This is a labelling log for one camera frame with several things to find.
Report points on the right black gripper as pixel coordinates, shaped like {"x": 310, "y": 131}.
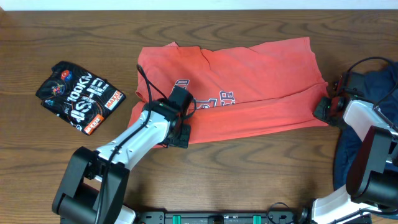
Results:
{"x": 318, "y": 111}

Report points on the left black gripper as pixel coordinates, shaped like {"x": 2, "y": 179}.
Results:
{"x": 185, "y": 143}

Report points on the orange printed t-shirt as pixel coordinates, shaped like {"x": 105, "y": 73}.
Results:
{"x": 240, "y": 92}

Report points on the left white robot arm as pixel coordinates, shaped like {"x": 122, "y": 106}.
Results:
{"x": 94, "y": 184}

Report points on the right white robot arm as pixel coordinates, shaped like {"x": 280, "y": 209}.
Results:
{"x": 369, "y": 187}

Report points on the dark blue garment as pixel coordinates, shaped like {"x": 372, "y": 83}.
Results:
{"x": 377, "y": 85}

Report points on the black folded printed shirt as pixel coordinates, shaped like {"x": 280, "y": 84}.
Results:
{"x": 79, "y": 97}

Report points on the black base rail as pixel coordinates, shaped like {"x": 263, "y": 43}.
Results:
{"x": 278, "y": 213}

